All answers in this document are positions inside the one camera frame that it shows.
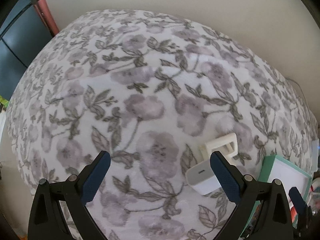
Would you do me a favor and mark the floral printed blanket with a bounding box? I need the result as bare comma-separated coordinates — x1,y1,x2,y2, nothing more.
6,9,320,240

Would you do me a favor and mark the dark cabinet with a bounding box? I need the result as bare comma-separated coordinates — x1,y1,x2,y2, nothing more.
0,2,54,102

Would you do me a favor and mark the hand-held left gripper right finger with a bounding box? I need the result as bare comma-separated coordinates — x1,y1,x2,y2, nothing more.
210,151,293,240

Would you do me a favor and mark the white power strip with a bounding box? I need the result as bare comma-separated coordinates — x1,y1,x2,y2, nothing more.
311,139,320,177

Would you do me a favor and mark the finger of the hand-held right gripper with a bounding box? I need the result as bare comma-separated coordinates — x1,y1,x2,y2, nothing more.
289,187,313,222

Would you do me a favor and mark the white cable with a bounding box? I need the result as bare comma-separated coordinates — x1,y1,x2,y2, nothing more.
285,77,309,99

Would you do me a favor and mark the teal shallow tray box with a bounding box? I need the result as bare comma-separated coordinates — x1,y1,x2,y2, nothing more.
239,154,313,240

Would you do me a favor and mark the pink board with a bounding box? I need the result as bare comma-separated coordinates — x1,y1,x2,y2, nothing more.
34,0,60,37

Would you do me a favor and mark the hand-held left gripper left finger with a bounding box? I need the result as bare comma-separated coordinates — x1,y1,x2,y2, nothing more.
27,151,111,240

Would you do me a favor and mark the white plastic holder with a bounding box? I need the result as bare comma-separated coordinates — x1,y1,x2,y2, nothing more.
199,132,238,166

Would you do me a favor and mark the white charger adapter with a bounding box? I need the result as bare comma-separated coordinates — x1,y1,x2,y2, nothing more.
185,161,223,196

